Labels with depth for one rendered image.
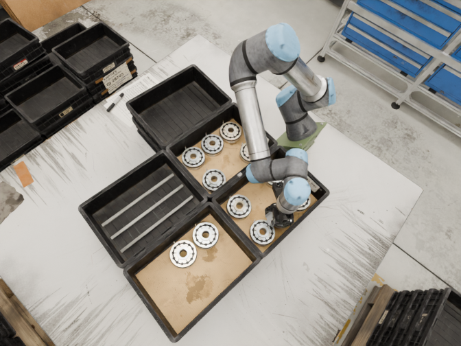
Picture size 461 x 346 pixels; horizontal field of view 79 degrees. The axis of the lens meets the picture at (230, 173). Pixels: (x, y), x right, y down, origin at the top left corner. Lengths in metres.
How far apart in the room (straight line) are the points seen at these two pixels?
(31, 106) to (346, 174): 2.02
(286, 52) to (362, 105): 2.03
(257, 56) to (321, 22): 2.62
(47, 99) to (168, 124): 1.12
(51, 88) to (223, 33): 1.69
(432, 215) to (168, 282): 2.10
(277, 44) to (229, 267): 0.80
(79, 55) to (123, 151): 1.01
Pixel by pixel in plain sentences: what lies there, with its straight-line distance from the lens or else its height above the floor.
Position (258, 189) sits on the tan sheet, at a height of 0.83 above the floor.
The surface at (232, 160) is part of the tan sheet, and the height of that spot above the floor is 0.83.
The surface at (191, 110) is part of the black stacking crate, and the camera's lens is 1.44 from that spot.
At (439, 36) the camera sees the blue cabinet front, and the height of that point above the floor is 0.68.
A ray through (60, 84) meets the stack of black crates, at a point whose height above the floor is 0.38.
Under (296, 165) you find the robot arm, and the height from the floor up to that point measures 1.18.
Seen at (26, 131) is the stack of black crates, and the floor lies 0.27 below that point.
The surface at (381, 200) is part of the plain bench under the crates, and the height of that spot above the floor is 0.70.
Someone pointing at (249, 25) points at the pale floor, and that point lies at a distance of 3.29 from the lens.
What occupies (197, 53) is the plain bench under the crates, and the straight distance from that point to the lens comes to 1.89.
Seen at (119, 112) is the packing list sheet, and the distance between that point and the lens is 1.65.
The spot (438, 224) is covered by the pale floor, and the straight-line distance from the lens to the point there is 2.67.
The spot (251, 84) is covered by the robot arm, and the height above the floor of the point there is 1.24.
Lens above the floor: 1.97
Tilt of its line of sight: 65 degrees down
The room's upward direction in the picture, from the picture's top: 10 degrees clockwise
